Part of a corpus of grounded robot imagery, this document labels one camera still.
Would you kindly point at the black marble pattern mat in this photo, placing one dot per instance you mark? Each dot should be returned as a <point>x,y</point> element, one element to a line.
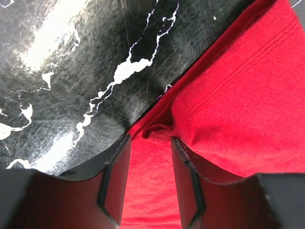
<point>76,74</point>

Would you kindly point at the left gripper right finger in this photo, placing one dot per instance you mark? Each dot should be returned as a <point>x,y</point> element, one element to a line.
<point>210,197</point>

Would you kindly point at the red t-shirt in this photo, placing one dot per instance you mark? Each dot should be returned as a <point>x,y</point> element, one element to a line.
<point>240,106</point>

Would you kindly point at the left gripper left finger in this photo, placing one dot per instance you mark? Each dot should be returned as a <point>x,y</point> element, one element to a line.
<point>88,196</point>

